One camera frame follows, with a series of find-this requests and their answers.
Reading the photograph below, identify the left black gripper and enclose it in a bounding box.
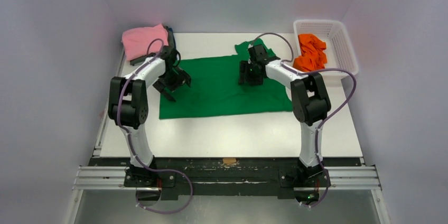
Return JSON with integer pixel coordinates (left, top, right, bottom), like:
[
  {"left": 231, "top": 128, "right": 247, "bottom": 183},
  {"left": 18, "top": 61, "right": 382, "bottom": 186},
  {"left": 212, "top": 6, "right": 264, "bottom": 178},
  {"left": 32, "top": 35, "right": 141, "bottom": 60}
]
[{"left": 153, "top": 66, "right": 190, "bottom": 101}]

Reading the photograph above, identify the green t shirt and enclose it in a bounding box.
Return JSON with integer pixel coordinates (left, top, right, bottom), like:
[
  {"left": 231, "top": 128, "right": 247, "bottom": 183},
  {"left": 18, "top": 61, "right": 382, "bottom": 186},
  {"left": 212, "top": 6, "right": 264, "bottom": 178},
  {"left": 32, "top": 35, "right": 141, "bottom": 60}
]
[{"left": 158, "top": 41, "right": 292, "bottom": 119}]

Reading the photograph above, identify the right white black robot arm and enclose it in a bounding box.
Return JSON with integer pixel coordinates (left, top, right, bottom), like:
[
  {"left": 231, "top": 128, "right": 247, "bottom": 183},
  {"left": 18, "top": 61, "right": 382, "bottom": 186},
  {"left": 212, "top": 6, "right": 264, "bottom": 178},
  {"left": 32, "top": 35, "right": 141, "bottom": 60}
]
[{"left": 238, "top": 44, "right": 331, "bottom": 185}]

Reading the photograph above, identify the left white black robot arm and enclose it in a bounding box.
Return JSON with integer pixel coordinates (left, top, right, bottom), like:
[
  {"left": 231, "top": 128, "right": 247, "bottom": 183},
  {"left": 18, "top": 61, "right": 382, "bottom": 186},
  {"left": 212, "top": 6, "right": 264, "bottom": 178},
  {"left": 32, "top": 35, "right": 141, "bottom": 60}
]
[{"left": 107, "top": 46, "right": 191, "bottom": 186}]

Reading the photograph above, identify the folded grey t shirt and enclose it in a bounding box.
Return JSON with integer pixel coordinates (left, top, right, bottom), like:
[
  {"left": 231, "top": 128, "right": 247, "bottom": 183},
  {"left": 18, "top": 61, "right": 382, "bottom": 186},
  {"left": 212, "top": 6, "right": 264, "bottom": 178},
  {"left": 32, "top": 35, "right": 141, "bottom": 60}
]
[{"left": 129, "top": 26, "right": 176, "bottom": 66}]

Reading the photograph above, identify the folded pink t shirt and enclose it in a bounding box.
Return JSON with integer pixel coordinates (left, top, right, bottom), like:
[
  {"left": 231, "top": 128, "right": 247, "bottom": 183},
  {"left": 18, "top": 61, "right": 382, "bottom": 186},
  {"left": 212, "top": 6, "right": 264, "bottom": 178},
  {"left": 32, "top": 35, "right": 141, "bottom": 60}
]
[{"left": 122, "top": 24, "right": 169, "bottom": 61}]

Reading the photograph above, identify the folded blue t shirt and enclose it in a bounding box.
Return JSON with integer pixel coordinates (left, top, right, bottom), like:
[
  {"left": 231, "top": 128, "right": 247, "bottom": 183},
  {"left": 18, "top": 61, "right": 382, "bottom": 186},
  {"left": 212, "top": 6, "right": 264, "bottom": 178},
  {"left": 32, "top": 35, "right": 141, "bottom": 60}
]
[{"left": 164, "top": 25, "right": 176, "bottom": 49}]

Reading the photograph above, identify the orange t shirt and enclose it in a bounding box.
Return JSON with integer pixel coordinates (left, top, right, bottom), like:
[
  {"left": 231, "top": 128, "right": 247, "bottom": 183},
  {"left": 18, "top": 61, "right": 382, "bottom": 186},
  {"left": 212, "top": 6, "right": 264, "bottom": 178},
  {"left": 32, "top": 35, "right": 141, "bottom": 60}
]
[{"left": 293, "top": 34, "right": 328, "bottom": 72}]

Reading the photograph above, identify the brown tape piece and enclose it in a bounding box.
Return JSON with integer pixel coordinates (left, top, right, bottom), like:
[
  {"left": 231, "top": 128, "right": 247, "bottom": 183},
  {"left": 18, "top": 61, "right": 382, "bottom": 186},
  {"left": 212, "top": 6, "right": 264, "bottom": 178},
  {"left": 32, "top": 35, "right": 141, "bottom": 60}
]
[{"left": 222, "top": 157, "right": 238, "bottom": 166}]

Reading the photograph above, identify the white plastic basket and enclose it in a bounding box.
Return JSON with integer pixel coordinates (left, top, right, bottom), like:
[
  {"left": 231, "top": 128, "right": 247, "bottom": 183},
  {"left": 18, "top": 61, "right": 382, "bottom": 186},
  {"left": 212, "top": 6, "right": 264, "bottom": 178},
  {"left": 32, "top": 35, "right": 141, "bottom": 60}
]
[{"left": 293, "top": 20, "right": 359, "bottom": 75}]

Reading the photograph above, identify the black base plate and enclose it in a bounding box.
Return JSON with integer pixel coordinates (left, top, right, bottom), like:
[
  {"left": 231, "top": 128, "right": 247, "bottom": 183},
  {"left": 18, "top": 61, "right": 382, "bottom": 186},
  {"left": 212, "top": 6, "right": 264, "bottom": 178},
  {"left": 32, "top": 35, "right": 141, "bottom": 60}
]
[{"left": 88, "top": 157, "right": 361, "bottom": 203}]

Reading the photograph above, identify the aluminium rail frame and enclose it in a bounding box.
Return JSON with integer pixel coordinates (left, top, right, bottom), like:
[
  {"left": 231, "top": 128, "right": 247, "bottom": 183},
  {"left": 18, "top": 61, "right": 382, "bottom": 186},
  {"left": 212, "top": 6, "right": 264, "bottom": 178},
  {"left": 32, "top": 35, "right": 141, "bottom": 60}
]
[{"left": 72, "top": 166, "right": 381, "bottom": 190}]

